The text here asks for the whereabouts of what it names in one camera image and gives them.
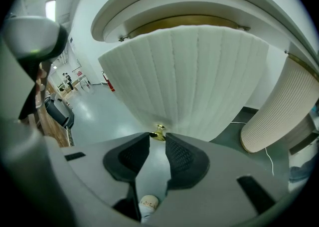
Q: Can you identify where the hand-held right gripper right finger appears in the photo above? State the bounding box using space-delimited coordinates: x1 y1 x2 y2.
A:
149 133 290 227

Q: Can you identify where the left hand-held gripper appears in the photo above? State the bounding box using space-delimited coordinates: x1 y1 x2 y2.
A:
1 16 69 120

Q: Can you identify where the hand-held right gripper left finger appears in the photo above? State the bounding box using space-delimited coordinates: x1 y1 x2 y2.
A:
59 133 151 207

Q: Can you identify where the person's left hand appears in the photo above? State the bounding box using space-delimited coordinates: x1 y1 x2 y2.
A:
34 62 52 110

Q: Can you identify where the long ceiling light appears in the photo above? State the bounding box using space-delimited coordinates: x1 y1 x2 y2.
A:
45 0 56 21

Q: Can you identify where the brown wooden staircase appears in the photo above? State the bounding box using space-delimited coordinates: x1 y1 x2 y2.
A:
21 81 75 148

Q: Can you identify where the person's beige shoe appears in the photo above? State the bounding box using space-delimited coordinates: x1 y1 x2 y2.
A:
138 194 160 212

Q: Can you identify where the black container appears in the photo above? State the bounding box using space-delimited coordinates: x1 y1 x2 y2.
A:
44 97 76 129

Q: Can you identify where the cart with red sign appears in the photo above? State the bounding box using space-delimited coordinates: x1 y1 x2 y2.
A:
74 69 95 95

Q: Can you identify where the red fire extinguisher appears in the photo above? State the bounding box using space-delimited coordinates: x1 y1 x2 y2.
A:
100 70 116 93

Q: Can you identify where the white power cable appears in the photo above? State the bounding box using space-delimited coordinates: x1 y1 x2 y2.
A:
230 120 275 176

